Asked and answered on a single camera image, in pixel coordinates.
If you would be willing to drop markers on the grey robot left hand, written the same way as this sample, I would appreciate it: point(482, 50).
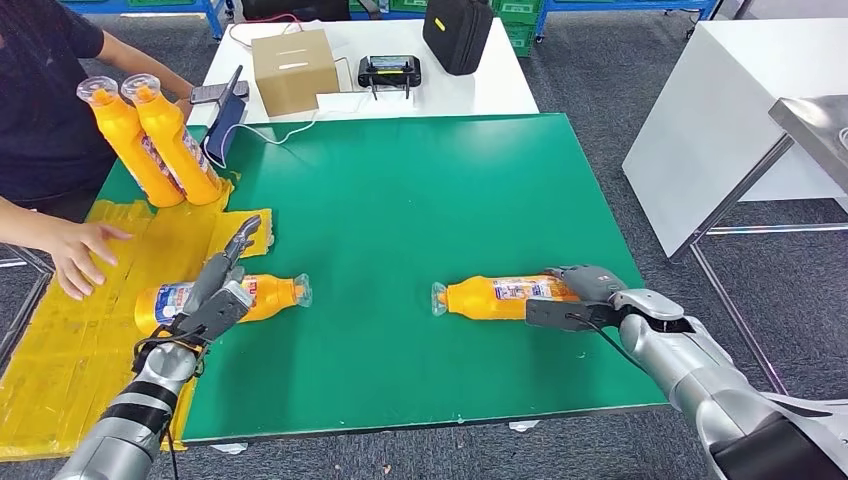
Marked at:
point(212, 275)

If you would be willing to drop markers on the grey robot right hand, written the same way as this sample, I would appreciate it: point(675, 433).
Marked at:
point(593, 281)

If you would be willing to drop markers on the orange detergent bottle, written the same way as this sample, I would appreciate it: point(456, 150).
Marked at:
point(272, 295)
point(470, 301)
point(126, 146)
point(166, 132)

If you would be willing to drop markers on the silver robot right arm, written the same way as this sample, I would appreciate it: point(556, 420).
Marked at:
point(702, 378)

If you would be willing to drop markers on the blue tablet case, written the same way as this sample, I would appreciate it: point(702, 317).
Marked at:
point(225, 129)

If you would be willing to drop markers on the yellow taped sheet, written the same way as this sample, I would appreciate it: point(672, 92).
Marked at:
point(60, 371)

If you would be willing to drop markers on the green table board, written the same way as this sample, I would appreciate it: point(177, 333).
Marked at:
point(397, 218)

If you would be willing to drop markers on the white cabinet panel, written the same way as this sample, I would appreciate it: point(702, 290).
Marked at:
point(722, 112)

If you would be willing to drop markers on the cardboard box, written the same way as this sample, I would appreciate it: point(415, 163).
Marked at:
point(295, 73)

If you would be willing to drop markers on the white table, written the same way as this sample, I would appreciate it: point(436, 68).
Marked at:
point(464, 89)

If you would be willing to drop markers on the person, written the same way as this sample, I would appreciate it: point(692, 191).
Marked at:
point(40, 99)

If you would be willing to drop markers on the green plastic crate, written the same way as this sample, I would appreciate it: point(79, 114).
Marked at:
point(517, 30)

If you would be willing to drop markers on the steel table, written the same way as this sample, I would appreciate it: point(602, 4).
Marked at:
point(808, 119)

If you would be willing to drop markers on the black handheld controller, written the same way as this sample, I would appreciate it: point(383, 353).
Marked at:
point(389, 71)

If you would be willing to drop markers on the black bag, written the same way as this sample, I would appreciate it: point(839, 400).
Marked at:
point(295, 9)

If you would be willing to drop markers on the black carrying case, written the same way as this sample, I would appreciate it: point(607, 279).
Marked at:
point(457, 36)

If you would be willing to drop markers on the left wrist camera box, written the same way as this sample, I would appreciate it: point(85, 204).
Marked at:
point(218, 314)

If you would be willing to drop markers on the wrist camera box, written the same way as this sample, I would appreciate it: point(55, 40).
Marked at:
point(218, 314)
point(563, 314)

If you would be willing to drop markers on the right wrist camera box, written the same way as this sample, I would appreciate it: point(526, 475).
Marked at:
point(563, 314)

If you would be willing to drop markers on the grey metal chair frame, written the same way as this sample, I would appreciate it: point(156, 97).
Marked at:
point(33, 260)

